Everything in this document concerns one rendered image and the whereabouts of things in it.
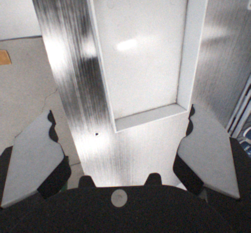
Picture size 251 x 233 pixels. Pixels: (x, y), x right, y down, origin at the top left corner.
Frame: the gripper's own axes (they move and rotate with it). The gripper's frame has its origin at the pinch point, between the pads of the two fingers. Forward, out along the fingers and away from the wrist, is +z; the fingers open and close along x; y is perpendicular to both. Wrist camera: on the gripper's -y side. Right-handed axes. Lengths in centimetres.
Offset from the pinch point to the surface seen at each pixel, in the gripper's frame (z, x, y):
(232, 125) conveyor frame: 27, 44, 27
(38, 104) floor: 81, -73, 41
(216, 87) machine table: 25.1, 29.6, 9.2
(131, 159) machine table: 16.5, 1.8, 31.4
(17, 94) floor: 78, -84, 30
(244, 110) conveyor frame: 27, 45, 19
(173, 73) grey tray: 19.6, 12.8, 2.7
